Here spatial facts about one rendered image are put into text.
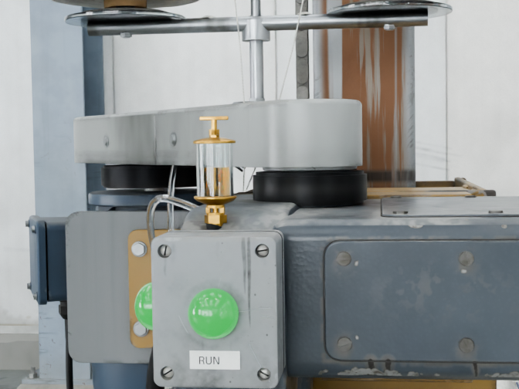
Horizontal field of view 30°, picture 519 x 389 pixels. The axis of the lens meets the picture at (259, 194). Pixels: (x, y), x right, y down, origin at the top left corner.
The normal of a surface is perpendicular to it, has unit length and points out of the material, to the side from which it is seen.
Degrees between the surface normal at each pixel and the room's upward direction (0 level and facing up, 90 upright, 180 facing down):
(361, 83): 90
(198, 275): 90
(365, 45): 90
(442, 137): 91
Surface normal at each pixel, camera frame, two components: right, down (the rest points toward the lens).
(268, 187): -0.72, 0.05
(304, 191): -0.11, 0.05
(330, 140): 0.33, 0.04
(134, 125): -0.85, 0.04
